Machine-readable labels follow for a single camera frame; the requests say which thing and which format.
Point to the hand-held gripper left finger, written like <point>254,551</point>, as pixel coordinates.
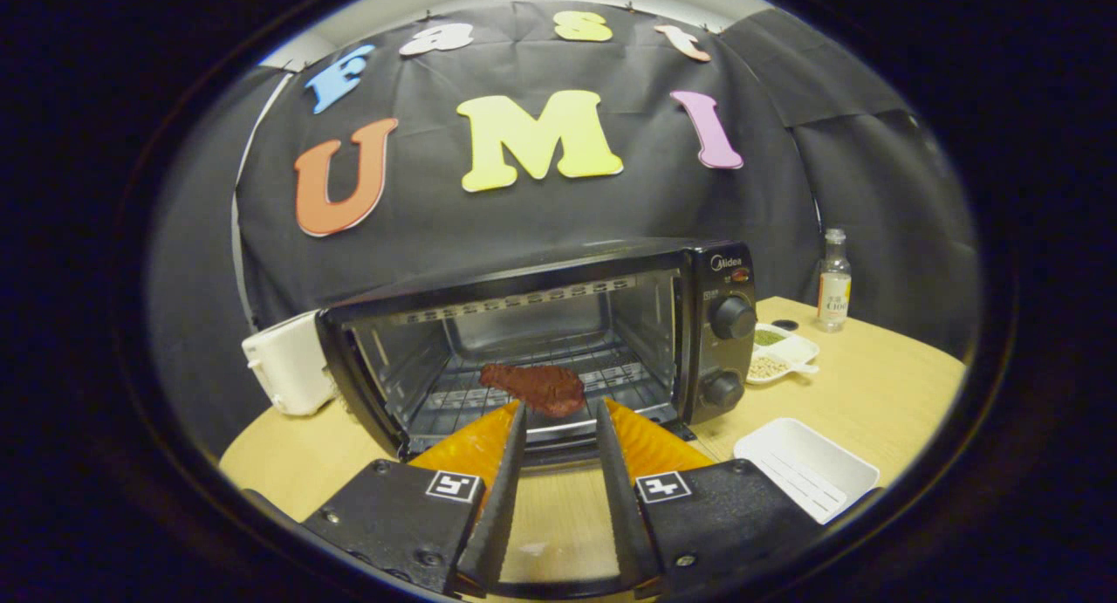
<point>497,507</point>

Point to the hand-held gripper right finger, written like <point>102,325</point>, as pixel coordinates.
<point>621,507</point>

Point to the brown chicken drumstick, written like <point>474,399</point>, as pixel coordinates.
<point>545,389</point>

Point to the black toaster oven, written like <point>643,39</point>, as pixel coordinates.
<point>716,280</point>

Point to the white rectangular tray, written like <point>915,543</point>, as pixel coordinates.
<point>803,463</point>

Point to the white divided plate with beans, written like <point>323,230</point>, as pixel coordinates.
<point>790,350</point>

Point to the black table grommet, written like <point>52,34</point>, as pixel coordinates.
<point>785,325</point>

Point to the white plastic appliance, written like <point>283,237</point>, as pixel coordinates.
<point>292,367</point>

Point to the clear glass bottle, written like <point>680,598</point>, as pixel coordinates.
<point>834,293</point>

